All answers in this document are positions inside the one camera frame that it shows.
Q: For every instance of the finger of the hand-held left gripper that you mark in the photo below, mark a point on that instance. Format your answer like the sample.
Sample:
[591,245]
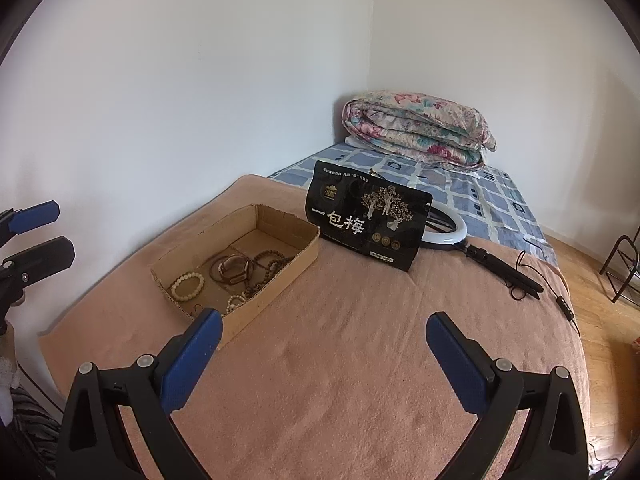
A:
[45,252]
[35,215]

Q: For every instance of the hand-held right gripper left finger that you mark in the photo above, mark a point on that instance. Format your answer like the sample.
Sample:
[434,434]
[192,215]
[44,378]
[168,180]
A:
[192,360]

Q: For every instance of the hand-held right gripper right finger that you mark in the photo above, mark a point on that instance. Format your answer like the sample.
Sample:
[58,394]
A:
[457,360]

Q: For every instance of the shallow cardboard box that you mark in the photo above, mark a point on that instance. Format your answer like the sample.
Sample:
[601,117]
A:
[280,220]

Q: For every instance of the black folded tripod stand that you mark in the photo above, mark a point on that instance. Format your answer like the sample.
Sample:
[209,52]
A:
[500,265]

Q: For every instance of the person's striped clothing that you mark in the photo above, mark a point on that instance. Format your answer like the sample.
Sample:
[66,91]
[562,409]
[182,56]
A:
[30,430]

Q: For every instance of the pink blanket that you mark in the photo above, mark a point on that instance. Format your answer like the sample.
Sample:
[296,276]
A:
[325,360]

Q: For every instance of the blue checked bed sheet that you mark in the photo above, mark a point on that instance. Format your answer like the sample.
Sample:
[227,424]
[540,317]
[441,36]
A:
[450,185]

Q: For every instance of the black snack bag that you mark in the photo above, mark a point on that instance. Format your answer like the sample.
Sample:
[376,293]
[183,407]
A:
[350,220]

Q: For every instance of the black metal shelf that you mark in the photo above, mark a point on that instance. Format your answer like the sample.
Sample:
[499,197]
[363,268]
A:
[620,260]

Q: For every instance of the folded floral quilt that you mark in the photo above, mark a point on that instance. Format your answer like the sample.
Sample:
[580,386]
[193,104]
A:
[415,125]

